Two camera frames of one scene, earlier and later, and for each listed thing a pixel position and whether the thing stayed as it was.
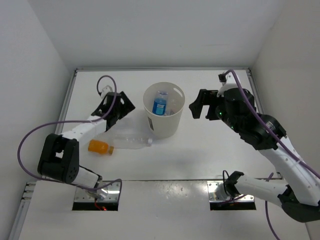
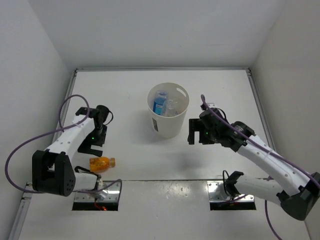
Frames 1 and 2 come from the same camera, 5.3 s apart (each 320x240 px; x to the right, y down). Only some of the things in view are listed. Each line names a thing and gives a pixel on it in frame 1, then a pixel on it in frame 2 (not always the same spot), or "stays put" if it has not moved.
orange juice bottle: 100,147 to 101,164
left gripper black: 127,107 to 85,148
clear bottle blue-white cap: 129,142 to 171,107
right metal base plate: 217,193 stays put
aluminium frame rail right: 255,89 stays put
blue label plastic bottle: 159,104 stays put
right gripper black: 204,97 to 195,125
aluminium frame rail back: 164,69 stays put
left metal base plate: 110,193 stays put
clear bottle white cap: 172,105 to 180,106
